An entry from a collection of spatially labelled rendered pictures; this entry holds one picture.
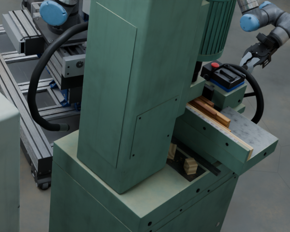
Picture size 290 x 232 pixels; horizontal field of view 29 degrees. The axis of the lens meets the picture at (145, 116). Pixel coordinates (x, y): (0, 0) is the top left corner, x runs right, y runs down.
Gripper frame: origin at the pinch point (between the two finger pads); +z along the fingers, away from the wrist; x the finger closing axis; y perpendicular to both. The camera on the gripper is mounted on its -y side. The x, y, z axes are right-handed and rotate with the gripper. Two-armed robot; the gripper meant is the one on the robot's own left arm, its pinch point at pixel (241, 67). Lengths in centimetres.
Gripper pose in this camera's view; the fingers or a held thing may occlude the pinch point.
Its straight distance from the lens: 232.8
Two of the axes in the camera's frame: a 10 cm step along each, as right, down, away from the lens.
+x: -6.6, -5.8, 4.7
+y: 1.9, 4.8, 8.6
